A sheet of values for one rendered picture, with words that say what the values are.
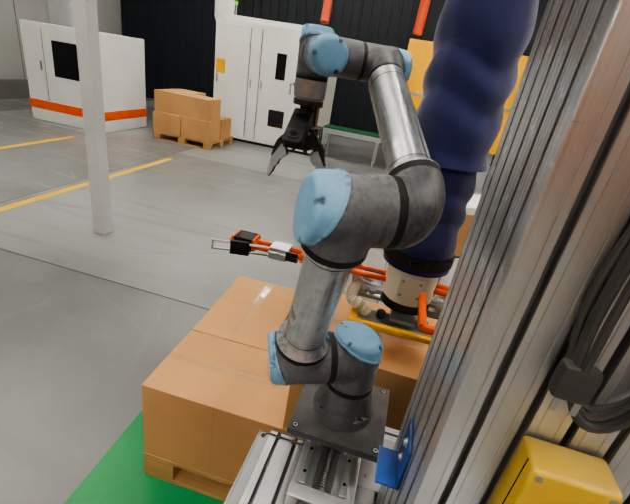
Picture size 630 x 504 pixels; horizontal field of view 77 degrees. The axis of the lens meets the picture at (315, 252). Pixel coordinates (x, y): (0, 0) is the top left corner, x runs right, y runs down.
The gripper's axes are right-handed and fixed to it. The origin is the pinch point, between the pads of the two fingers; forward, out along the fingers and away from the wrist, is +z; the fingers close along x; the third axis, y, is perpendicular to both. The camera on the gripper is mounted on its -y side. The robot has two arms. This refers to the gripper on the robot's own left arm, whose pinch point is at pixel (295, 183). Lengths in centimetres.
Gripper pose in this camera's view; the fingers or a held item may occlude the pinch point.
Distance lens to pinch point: 102.2
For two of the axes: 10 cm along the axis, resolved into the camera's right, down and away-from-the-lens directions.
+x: -9.6, -2.4, 1.7
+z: -1.5, 8.9, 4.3
